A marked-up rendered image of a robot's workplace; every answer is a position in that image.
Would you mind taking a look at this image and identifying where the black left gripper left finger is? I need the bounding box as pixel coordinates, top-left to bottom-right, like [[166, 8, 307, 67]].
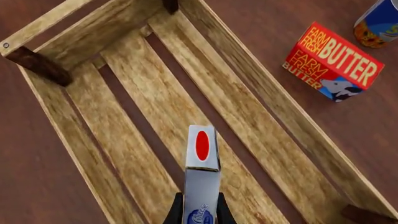
[[164, 192, 185, 224]]

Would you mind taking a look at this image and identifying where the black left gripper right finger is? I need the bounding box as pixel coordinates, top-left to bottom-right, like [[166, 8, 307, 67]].
[[216, 192, 237, 224]]

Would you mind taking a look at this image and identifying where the wooden slat tray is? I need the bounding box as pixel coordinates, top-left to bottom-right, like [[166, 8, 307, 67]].
[[0, 0, 398, 224]]

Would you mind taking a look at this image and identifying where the red butter box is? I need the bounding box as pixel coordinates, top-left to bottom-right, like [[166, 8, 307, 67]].
[[282, 21, 386, 103]]

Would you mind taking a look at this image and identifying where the blue printed tin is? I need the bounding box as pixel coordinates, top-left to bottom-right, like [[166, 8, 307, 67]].
[[353, 0, 398, 49]]

